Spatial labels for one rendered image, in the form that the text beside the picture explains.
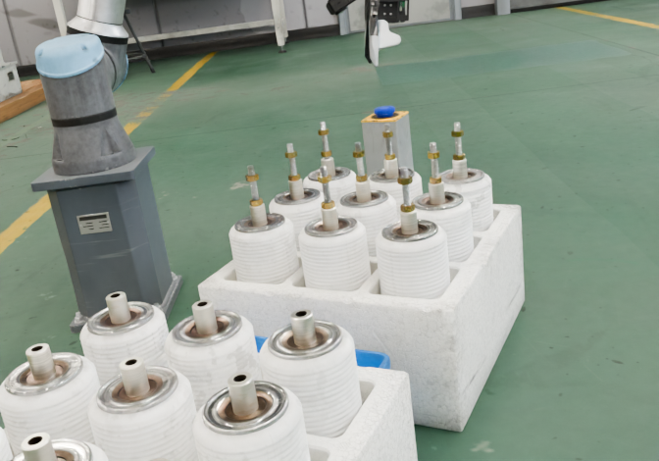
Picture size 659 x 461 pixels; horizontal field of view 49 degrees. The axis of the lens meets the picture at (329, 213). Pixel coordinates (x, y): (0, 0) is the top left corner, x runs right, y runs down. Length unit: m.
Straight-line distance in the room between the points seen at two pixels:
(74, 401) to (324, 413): 0.24
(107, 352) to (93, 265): 0.60
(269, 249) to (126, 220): 0.40
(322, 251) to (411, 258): 0.13
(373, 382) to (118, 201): 0.72
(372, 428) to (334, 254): 0.33
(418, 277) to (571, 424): 0.28
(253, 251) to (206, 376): 0.32
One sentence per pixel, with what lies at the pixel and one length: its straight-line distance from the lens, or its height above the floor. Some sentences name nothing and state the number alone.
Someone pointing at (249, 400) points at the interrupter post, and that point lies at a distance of 0.64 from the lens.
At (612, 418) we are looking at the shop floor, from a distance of 1.05.
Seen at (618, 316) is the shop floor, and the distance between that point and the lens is 1.29.
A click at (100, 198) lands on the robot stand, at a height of 0.25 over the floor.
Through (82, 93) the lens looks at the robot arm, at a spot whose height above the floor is 0.44.
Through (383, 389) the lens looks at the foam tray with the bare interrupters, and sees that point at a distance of 0.78.
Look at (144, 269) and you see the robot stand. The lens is 1.42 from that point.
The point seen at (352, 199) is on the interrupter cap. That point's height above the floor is 0.25.
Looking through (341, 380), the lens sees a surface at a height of 0.22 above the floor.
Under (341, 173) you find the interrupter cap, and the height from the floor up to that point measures 0.25.
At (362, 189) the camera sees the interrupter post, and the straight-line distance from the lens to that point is 1.11.
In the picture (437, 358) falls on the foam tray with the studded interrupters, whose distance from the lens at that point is 0.96.
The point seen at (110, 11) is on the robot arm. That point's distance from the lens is 1.50.
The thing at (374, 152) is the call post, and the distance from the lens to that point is 1.39.
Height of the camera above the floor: 0.61
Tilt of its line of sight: 19 degrees down
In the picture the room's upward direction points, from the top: 8 degrees counter-clockwise
